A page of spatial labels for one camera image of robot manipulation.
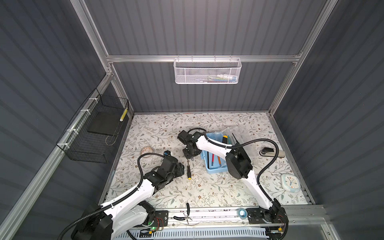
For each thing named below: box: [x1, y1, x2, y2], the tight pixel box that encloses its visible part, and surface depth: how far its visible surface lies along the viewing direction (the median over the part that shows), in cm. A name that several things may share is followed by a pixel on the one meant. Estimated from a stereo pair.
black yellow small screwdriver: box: [187, 165, 192, 180], surface depth 90 cm
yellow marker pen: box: [119, 107, 128, 122], surface depth 83 cm
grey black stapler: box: [259, 147, 286, 158], surface depth 98 cm
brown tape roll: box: [141, 146, 154, 155], surface depth 101 cm
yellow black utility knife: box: [222, 135, 228, 144], surface depth 98 cm
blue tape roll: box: [236, 207, 248, 220], surface depth 77 cm
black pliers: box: [173, 202, 193, 225], surface depth 75 cm
